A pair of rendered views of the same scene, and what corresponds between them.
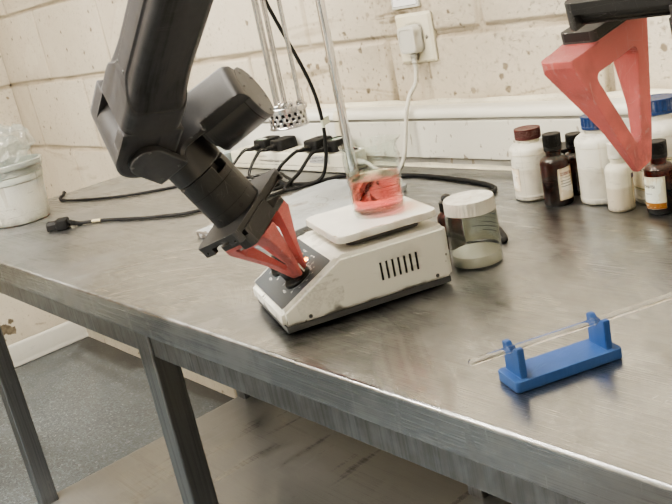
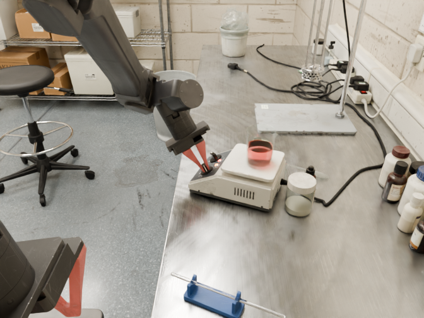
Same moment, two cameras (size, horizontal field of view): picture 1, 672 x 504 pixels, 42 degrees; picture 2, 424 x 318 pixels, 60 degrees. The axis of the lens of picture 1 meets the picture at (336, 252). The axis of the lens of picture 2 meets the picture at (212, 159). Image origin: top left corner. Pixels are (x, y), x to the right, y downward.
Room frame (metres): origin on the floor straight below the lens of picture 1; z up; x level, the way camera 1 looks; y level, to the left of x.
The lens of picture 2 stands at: (0.35, -0.40, 1.28)
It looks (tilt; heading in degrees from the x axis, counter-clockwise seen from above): 33 degrees down; 39
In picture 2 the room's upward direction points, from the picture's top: straight up
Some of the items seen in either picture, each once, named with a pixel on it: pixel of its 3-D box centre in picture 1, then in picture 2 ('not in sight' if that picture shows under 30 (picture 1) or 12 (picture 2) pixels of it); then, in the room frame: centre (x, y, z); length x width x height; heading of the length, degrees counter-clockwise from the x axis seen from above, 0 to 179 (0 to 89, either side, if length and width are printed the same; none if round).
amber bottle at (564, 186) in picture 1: (555, 168); (395, 181); (1.13, -0.31, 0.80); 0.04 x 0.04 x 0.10
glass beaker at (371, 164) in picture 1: (376, 177); (260, 147); (0.95, -0.06, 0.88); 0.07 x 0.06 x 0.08; 85
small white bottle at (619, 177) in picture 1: (618, 175); (412, 212); (1.04, -0.37, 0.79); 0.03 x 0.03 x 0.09
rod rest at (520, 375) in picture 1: (558, 349); (213, 295); (0.65, -0.16, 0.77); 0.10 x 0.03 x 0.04; 104
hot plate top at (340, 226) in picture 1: (368, 217); (253, 161); (0.95, -0.04, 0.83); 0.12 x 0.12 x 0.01; 17
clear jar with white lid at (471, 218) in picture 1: (473, 229); (300, 194); (0.96, -0.16, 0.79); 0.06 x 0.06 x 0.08
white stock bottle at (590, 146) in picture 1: (601, 156); (421, 193); (1.10, -0.37, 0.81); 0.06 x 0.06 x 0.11
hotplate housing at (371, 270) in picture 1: (355, 259); (241, 175); (0.94, -0.02, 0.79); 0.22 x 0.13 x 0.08; 107
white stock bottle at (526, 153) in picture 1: (531, 162); (395, 167); (1.18, -0.29, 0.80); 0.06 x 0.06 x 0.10
